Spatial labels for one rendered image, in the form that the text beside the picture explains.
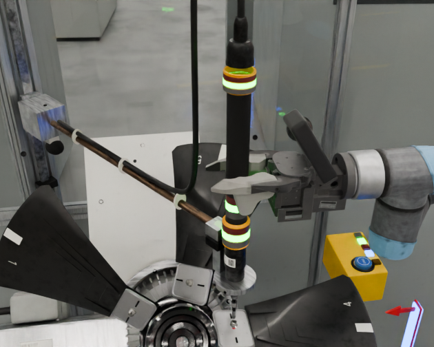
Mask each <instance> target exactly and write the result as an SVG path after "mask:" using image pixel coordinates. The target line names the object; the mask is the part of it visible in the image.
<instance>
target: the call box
mask: <svg viewBox="0 0 434 347"><path fill-rule="evenodd" d="M361 234H362V238H364V239H365V240H366V243H367V244H368V245H369V242H368V240H367V239H366V237H365V236H364V234H363V232H361ZM365 251H368V250H365ZM365 251H363V249H362V247H361V244H359V242H358V241H357V238H355V236H354V233H341V234H334V235H326V239H325V244H324V254H323V260H322V261H323V263H324V265H325V267H326V269H327V271H328V273H329V275H330V277H331V279H333V278H335V277H337V276H340V275H345V276H347V277H350V278H351V280H352V281H353V283H354V284H355V286H356V288H357V290H358V292H359V293H360V295H361V297H362V299H363V302H366V301H373V300H379V299H382V296H383V293H384V287H385V284H386V278H387V275H388V271H387V270H386V268H385V267H384V265H383V263H382V264H381V265H374V263H373V262H372V265H371V268H370V269H368V270H362V269H359V268H357V267H356V266H355V264H354V262H355V258H356V257H360V256H364V257H366V254H365ZM373 253H374V252H373ZM368 258H369V259H370V260H372V259H379V257H378V256H377V254H376V253H374V256H370V257H368ZM379 260H380V259H379Z"/></svg>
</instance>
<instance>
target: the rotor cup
mask: <svg viewBox="0 0 434 347"><path fill-rule="evenodd" d="M155 302H156V303H157V304H159V306H158V308H157V309H156V311H155V313H154V314H153V315H152V317H151V319H150V320H149V321H148V323H147V324H146V326H145V327H144V329H143V330H142V331H141V330H140V331H139V341H140V345H141V347H176V340H177V339H178V338H179V337H186V338H187V339H188V342H189V345H188V347H218V333H217V330H216V327H215V325H214V323H213V320H212V316H211V315H212V314H213V312H212V310H211V309H210V307H208V306H207V307H205V306H201V305H197V304H193V303H191V302H186V301H184V300H181V299H176V298H174V297H172V294H169V295H165V296H163V297H161V298H160V299H158V300H156V301H155ZM187 304H191V305H192V306H188V305H187ZM151 321H152V323H151V324H150V326H149V323H150V322H151Z"/></svg>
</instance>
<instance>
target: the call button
mask: <svg viewBox="0 0 434 347"><path fill-rule="evenodd" d="M354 264H355V266H356V267H357V268H359V269H362V270H368V269H370V268H371V265H372V261H371V260H370V259H369V258H368V257H367V256H366V257H364V256H360V257H356V258H355V262H354Z"/></svg>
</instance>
